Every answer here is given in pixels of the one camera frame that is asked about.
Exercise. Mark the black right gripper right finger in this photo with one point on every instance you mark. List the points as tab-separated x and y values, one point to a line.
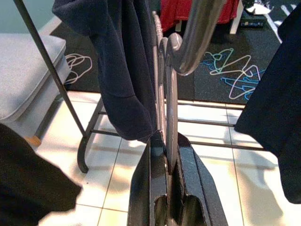
192	188

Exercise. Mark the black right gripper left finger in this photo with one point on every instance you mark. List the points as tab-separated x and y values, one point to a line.
150	179

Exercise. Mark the dark grey plastic hanger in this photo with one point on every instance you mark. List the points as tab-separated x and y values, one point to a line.
171	117

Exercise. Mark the navy shirt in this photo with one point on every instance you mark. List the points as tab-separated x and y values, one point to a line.
117	70

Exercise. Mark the black shirt with gold print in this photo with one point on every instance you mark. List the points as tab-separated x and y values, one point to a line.
270	117

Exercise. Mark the black cloth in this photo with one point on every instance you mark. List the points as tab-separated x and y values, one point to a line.
28	183

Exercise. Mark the black metal clothes rack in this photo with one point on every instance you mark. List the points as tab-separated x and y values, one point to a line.
57	82

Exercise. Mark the grey ottoman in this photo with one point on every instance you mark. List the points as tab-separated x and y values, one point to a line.
23	82

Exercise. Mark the red cloth with yellow print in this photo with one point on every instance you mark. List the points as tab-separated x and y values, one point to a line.
174	11

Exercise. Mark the white table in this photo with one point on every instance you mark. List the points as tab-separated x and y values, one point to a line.
236	21

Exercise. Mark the black box with white sheet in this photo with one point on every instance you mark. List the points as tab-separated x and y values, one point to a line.
251	23

